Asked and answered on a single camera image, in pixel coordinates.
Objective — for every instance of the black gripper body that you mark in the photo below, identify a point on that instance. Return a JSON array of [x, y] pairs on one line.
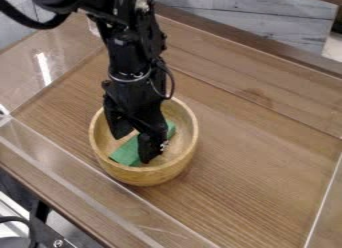
[[136, 93]]

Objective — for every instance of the green rectangular block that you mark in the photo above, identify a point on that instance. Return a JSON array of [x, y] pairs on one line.
[[126, 154]]

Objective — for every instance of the clear acrylic tray wall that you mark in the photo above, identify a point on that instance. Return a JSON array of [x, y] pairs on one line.
[[47, 155]]

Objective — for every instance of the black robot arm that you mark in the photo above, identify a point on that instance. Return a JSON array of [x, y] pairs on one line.
[[130, 32]]

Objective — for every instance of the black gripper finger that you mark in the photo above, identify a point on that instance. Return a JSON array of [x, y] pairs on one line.
[[153, 135], [118, 123]]

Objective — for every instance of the brown wooden bowl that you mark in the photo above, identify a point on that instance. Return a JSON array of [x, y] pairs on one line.
[[170, 163]]

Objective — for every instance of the black table leg bracket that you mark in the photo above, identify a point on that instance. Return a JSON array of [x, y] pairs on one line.
[[47, 238]]

